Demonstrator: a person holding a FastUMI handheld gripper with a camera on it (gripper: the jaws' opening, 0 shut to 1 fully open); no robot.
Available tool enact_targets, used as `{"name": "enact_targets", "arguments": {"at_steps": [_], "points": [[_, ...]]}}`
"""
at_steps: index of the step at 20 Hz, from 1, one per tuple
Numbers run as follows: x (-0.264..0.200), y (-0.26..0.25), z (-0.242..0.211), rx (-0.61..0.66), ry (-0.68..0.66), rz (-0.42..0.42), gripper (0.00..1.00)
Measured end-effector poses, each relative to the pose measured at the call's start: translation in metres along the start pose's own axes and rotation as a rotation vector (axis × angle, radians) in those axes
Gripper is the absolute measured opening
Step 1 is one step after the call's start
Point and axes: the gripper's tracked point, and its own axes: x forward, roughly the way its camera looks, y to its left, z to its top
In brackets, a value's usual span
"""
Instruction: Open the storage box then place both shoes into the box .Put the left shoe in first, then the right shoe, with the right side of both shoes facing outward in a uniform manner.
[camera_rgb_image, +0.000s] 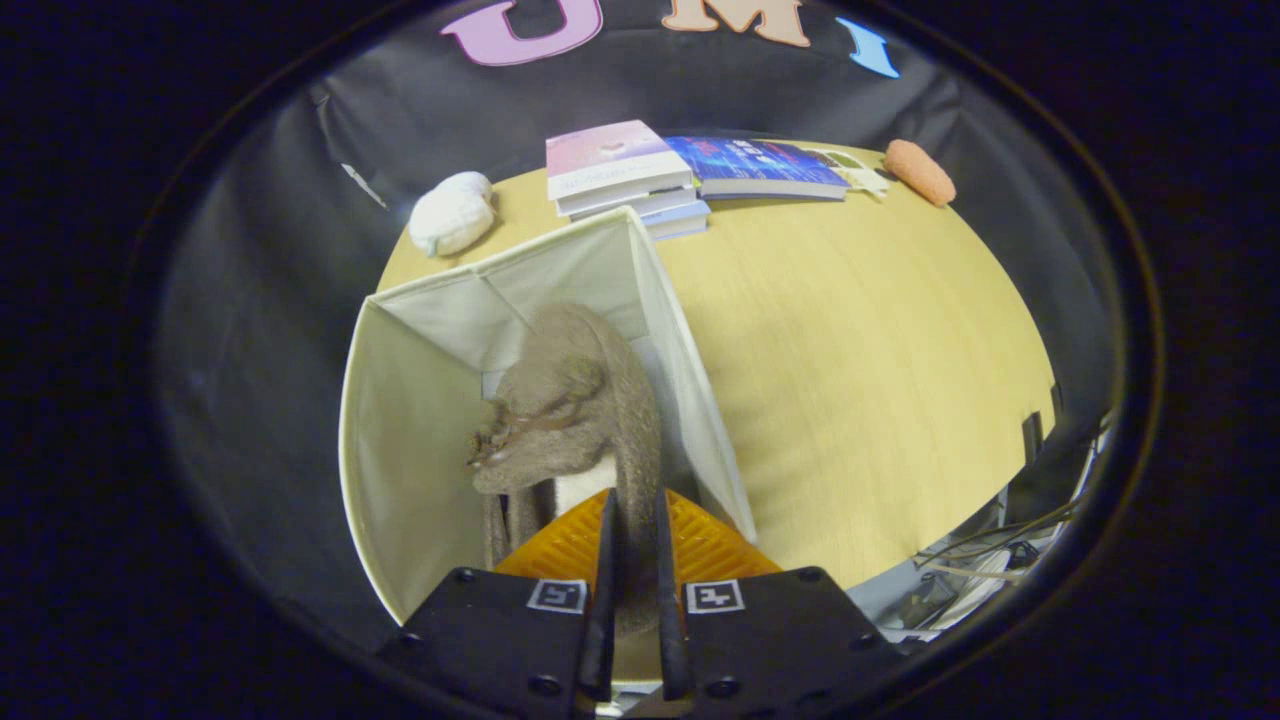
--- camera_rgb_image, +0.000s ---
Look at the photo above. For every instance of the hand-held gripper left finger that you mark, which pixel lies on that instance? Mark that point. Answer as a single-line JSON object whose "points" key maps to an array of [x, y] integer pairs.
{"points": [[500, 630]]}

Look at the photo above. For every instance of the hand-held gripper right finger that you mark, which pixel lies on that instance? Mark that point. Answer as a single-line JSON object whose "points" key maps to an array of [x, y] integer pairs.
{"points": [[770, 630]]}

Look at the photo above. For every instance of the beige fabric storage box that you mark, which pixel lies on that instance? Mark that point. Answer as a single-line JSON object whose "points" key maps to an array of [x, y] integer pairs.
{"points": [[420, 430]]}

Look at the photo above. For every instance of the white plush toy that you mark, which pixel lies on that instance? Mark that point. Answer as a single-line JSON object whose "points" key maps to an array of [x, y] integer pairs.
{"points": [[450, 215]]}

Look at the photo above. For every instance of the light blue book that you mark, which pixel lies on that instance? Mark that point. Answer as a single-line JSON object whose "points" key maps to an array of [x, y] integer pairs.
{"points": [[680, 220]]}

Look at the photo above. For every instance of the white book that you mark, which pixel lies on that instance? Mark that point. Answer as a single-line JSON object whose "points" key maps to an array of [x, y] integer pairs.
{"points": [[650, 202]]}

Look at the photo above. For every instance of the white paper leaflet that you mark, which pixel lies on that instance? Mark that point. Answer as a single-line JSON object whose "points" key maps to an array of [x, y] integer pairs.
{"points": [[862, 178]]}

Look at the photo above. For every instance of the dark blue cover book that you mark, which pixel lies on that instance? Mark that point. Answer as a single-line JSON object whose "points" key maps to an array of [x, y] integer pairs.
{"points": [[750, 160]]}

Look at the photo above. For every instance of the orange plush toy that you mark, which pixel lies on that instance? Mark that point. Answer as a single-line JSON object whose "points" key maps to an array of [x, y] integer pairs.
{"points": [[920, 172]]}

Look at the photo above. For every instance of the pink cover book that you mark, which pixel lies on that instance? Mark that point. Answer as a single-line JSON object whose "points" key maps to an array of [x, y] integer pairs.
{"points": [[610, 155]]}

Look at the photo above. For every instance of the black table edge bracket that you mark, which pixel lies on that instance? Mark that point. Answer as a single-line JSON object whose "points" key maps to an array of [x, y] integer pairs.
{"points": [[1032, 438]]}

